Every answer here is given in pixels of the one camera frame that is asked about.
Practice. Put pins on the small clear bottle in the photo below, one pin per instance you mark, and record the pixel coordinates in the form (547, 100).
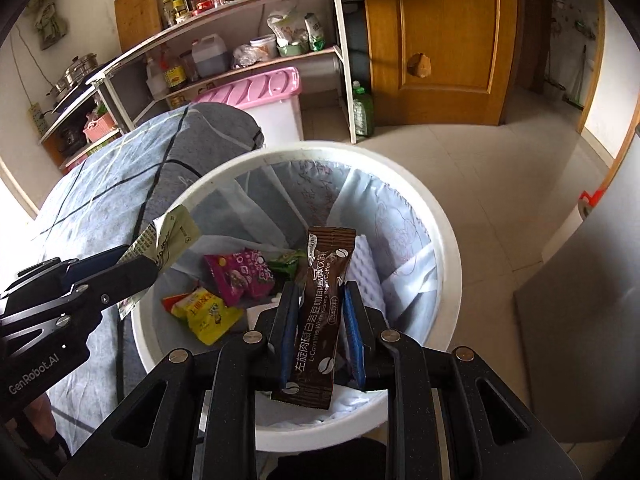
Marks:
(168, 15)

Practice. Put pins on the white plastic tub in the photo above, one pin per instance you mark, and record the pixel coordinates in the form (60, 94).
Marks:
(265, 46)

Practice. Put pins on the green bowl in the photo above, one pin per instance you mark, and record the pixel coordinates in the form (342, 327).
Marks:
(292, 50)

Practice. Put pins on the pink lidded storage box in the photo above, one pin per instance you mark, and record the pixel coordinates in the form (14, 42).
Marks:
(260, 85)

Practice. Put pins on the purple candy wrapper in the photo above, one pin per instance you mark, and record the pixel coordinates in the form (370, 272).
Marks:
(240, 275)

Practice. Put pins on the crumpled plastic bag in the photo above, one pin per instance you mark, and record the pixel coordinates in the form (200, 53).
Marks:
(245, 57)

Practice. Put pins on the white bin liner bag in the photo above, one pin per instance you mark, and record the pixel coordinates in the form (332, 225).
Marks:
(390, 210)

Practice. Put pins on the white plastic bottle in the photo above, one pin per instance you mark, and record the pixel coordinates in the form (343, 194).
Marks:
(156, 82)

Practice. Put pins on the person's left hand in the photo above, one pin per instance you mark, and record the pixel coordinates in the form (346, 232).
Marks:
(40, 415)

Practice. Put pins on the black induction cooker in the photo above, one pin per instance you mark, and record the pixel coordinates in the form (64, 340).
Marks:
(75, 99)

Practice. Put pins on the steel steamer pot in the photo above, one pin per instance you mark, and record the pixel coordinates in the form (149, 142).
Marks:
(81, 67)

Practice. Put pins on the dark jar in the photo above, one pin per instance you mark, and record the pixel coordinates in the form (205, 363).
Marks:
(189, 67)

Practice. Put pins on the green carton box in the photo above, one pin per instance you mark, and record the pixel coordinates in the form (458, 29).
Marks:
(102, 149)

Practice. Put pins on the green plastic bottle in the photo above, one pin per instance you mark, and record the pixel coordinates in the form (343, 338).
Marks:
(361, 115)

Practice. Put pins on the red lidded jar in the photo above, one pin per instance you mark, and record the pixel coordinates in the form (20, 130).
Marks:
(205, 2)

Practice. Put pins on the wooden door knob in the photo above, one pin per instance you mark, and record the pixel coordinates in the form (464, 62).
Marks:
(419, 65)

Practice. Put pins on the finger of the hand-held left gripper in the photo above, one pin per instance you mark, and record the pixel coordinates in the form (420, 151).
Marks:
(97, 262)
(125, 280)

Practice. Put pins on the beige snack packet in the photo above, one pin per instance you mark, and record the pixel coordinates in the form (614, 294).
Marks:
(167, 240)

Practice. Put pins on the black kitchen appliance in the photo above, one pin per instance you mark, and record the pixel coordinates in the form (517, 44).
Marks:
(67, 140)

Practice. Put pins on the brown coffee sachet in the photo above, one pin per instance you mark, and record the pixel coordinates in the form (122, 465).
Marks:
(320, 310)

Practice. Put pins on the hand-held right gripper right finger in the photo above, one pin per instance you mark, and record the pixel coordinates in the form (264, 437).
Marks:
(352, 340)

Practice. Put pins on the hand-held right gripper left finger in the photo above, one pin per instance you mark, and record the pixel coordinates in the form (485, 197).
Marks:
(287, 340)

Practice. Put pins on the wooden door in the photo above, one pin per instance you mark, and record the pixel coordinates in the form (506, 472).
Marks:
(440, 25)

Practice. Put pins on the grey refrigerator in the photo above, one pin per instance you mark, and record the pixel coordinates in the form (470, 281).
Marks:
(590, 320)

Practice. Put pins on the white round trash bin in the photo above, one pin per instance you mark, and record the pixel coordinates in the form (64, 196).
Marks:
(447, 260)

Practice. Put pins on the steel pan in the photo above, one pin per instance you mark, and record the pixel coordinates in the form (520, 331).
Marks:
(59, 87)

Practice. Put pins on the yellow snack packet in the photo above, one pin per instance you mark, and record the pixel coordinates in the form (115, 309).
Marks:
(210, 317)

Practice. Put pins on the green white packet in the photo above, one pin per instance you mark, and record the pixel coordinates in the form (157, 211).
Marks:
(315, 30)

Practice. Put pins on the plastic oil jug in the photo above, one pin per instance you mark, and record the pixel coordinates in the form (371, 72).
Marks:
(212, 60)

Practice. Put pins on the pink woven basket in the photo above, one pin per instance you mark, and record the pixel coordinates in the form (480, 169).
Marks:
(100, 130)

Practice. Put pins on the yellow label sauce bottle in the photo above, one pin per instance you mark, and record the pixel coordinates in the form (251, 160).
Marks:
(175, 77)

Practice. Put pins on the wooden cutting board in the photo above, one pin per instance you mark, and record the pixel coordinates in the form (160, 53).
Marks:
(140, 15)

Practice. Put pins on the red hook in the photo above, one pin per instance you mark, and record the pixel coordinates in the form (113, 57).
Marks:
(594, 197)

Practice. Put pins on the hanging green cloth bag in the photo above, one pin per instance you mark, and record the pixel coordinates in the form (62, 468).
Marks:
(50, 25)

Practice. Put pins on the small white shelf rack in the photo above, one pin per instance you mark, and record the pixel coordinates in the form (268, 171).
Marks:
(50, 132)

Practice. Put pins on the large white shelf rack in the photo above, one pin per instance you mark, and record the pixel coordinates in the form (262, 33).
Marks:
(344, 60)

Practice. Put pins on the white snack bag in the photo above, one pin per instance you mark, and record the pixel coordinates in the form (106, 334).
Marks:
(285, 25)

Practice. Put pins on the green glass bottle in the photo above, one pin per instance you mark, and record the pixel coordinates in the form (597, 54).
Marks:
(178, 5)

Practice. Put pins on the wall power strip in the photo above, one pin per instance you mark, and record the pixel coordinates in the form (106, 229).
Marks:
(36, 117)

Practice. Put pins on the green snack wrapper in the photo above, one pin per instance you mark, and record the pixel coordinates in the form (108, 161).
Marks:
(285, 262)

